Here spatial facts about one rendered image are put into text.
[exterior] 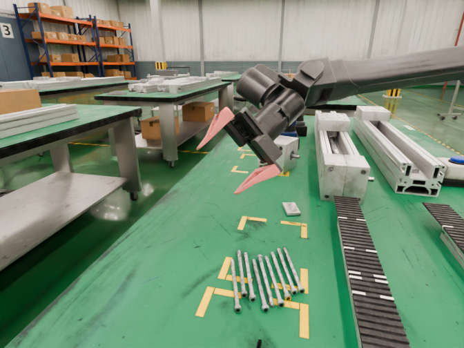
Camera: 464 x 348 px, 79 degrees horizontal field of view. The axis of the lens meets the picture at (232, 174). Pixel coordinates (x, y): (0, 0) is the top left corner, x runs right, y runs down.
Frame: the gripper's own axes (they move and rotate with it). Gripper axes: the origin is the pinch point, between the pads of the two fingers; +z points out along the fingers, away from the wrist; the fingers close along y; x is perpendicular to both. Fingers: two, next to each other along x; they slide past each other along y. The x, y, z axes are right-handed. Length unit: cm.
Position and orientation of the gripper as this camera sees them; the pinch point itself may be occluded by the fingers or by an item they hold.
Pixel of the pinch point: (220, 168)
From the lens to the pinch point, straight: 46.6
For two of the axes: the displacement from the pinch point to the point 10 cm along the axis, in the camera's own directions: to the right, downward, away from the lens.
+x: -3.6, 1.0, 9.3
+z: -6.8, 6.5, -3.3
